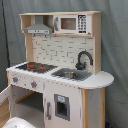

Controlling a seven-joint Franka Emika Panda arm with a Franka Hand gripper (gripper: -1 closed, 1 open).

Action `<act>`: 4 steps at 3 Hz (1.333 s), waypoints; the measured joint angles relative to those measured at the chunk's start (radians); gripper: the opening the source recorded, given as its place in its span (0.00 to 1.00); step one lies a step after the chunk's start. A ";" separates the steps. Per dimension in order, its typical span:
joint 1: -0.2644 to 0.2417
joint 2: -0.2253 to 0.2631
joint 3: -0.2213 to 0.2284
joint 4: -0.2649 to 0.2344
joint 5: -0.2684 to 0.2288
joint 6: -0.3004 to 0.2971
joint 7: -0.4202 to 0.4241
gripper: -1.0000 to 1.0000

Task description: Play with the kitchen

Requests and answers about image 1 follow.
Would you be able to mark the white toy oven door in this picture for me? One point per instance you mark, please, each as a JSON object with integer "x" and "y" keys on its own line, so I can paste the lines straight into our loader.
{"x": 5, "y": 106}

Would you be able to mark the left red stove knob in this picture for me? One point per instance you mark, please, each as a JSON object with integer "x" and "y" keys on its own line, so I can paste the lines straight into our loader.
{"x": 15, "y": 79}

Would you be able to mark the grey toy sink basin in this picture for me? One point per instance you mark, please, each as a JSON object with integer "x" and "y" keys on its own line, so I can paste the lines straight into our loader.
{"x": 72, "y": 74}

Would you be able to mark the black toy stovetop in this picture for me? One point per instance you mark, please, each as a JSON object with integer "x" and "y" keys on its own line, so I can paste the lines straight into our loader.
{"x": 36, "y": 67}

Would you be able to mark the grey ice dispenser panel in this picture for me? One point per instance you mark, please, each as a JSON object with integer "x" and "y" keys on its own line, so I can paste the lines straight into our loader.
{"x": 62, "y": 107}

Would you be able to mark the black toy faucet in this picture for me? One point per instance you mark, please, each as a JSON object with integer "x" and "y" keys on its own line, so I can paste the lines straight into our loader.
{"x": 81, "y": 64}

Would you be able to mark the grey toy range hood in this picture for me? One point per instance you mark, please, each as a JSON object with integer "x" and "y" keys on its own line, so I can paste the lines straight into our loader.
{"x": 39, "y": 27}

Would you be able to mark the wooden toy kitchen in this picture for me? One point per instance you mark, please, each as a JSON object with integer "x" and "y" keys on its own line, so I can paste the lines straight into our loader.
{"x": 87, "y": 97}

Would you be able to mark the red stove knob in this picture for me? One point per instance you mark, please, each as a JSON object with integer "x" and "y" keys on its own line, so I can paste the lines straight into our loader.
{"x": 33, "y": 84}
{"x": 15, "y": 79}

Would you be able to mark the white toy microwave door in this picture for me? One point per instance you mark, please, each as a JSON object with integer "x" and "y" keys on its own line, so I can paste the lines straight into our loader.
{"x": 65, "y": 24}

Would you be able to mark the grey fabric backdrop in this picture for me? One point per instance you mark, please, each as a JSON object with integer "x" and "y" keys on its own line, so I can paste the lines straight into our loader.
{"x": 114, "y": 44}

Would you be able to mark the grey fridge door handle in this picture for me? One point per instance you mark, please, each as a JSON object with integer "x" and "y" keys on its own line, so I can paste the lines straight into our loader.
{"x": 48, "y": 111}

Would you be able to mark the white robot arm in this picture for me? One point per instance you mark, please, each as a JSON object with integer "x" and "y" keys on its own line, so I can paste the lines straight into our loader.
{"x": 17, "y": 123}

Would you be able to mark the right red stove knob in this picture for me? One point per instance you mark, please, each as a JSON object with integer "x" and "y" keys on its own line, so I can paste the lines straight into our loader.
{"x": 33, "y": 84}

